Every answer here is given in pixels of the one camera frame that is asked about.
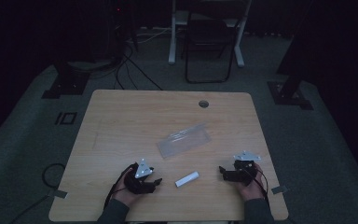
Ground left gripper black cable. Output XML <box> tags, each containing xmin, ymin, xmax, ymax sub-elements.
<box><xmin>103</xmin><ymin>162</ymin><xmax>137</xmax><ymax>210</ymax></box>

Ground black folding chair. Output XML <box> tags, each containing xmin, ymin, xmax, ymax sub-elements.
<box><xmin>184</xmin><ymin>11</ymin><xmax>236</xmax><ymax>85</ymax></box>

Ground white desk frame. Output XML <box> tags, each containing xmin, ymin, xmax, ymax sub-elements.
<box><xmin>167</xmin><ymin>0</ymin><xmax>254</xmax><ymax>68</ymax></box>

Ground person's left hand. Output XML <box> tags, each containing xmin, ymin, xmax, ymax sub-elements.
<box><xmin>113</xmin><ymin>169</ymin><xmax>145</xmax><ymax>207</ymax></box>

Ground clear plastic bag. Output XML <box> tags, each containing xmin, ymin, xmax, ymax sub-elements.
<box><xmin>157</xmin><ymin>122</ymin><xmax>213</xmax><ymax>160</ymax></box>

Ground black stand with flat base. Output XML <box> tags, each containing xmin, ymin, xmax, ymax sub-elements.
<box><xmin>267</xmin><ymin>0</ymin><xmax>315</xmax><ymax>111</ymax></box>

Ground black floor cables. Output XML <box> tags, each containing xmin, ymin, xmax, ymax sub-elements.
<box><xmin>114</xmin><ymin>43</ymin><xmax>164</xmax><ymax>91</ymax></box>

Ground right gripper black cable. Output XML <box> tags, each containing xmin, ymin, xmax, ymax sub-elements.
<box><xmin>245</xmin><ymin>167</ymin><xmax>270</xmax><ymax>200</ymax></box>

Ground person's right hand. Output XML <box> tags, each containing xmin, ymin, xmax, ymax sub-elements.
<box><xmin>232</xmin><ymin>163</ymin><xmax>268</xmax><ymax>203</ymax></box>

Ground white floor cable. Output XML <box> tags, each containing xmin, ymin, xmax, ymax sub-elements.
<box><xmin>126</xmin><ymin>26</ymin><xmax>172</xmax><ymax>45</ymax></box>

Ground black stand with square base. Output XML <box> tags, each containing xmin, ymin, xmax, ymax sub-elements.
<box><xmin>41</xmin><ymin>60</ymin><xmax>91</xmax><ymax>100</ymax></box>

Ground dark equipment stand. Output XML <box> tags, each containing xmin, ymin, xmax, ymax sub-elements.
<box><xmin>88</xmin><ymin>0</ymin><xmax>139</xmax><ymax>64</ymax></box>

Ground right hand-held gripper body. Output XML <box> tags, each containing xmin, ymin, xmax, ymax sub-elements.
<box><xmin>227</xmin><ymin>150</ymin><xmax>262</xmax><ymax>187</ymax></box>

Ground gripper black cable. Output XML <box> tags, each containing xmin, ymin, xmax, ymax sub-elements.
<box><xmin>245</xmin><ymin>167</ymin><xmax>270</xmax><ymax>200</ymax></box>
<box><xmin>103</xmin><ymin>162</ymin><xmax>137</xmax><ymax>210</ymax></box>

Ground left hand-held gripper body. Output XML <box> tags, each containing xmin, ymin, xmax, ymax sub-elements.
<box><xmin>124</xmin><ymin>158</ymin><xmax>157</xmax><ymax>195</ymax></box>

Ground white cylindrical tube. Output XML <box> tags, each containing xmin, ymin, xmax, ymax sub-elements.
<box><xmin>174</xmin><ymin>170</ymin><xmax>200</xmax><ymax>189</ymax></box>

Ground black looped floor cable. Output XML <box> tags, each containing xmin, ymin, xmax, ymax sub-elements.
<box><xmin>8</xmin><ymin>162</ymin><xmax>67</xmax><ymax>224</ymax></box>

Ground grey tape piece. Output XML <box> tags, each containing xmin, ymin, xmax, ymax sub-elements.
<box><xmin>48</xmin><ymin>189</ymin><xmax>69</xmax><ymax>200</ymax></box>
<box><xmin>270</xmin><ymin>185</ymin><xmax>289</xmax><ymax>196</ymax></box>

